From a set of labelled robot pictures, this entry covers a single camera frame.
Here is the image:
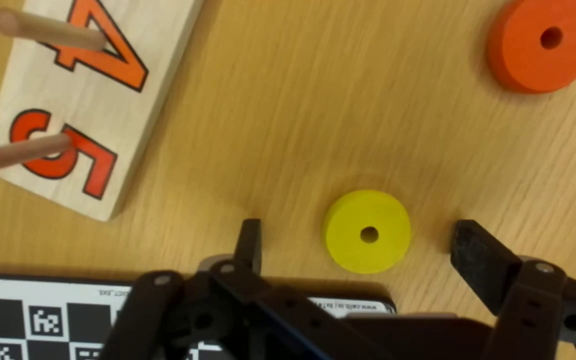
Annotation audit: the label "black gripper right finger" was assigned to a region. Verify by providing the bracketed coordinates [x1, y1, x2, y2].
[450, 218, 524, 315]

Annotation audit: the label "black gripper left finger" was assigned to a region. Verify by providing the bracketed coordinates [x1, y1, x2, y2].
[232, 218, 264, 275]

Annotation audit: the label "yellow wooden ring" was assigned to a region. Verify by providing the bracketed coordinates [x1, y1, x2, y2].
[322, 187, 414, 275]

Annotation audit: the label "checkered calibration board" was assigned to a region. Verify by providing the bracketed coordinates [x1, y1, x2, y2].
[0, 274, 397, 360]

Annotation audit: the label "orange wooden ring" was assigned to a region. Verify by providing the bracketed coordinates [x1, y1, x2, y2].
[486, 0, 576, 96]

